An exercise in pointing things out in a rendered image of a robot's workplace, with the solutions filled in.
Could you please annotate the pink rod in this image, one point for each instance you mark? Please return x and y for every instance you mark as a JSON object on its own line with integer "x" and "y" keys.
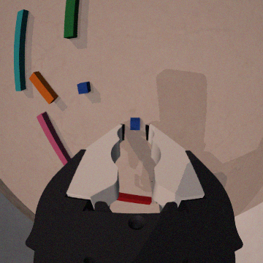
{"x": 53, "y": 138}

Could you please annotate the orange rod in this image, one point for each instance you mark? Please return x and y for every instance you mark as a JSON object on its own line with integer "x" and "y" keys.
{"x": 43, "y": 87}

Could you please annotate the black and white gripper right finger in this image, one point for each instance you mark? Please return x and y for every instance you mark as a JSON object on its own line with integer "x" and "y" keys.
{"x": 179, "y": 176}

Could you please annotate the turquoise rod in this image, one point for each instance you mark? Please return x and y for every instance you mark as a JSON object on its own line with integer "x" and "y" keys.
{"x": 19, "y": 50}

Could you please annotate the small blue cube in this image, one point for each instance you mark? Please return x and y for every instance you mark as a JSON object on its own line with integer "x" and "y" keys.
{"x": 84, "y": 88}
{"x": 135, "y": 124}

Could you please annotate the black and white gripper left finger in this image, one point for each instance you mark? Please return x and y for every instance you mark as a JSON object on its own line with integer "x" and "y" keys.
{"x": 88, "y": 177}

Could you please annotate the red rod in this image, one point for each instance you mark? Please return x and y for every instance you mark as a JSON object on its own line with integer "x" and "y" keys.
{"x": 134, "y": 198}

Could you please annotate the green rod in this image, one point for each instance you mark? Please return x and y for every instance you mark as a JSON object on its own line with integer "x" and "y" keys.
{"x": 71, "y": 19}

